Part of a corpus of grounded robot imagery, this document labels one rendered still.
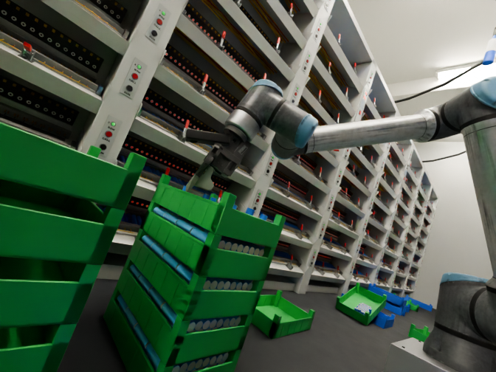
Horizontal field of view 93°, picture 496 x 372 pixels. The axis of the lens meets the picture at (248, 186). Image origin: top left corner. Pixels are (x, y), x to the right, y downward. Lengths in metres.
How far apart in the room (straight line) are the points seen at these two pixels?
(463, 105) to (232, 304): 0.85
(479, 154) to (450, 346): 0.57
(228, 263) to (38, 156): 0.34
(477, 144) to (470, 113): 0.09
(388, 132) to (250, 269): 0.64
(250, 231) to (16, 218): 0.36
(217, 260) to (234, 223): 0.08
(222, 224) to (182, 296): 0.15
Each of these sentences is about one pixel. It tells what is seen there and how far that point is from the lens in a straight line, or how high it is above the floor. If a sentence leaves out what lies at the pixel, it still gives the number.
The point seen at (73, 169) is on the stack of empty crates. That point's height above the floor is 0.35.
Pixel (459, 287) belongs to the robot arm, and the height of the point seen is 0.39.
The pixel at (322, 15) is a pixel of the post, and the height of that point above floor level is 1.55.
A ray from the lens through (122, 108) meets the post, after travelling 0.86.
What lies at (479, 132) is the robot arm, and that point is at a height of 0.81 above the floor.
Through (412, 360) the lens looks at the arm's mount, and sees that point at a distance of 0.97.
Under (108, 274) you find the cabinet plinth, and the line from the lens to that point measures 0.99.
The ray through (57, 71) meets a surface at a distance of 0.89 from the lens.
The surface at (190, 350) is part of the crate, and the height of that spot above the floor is 0.10.
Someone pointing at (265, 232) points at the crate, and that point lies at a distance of 0.54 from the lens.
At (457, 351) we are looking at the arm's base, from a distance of 1.03.
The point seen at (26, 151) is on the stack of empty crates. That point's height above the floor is 0.35.
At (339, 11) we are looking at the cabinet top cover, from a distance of 1.93.
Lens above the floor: 0.37
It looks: 7 degrees up
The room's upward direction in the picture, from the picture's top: 20 degrees clockwise
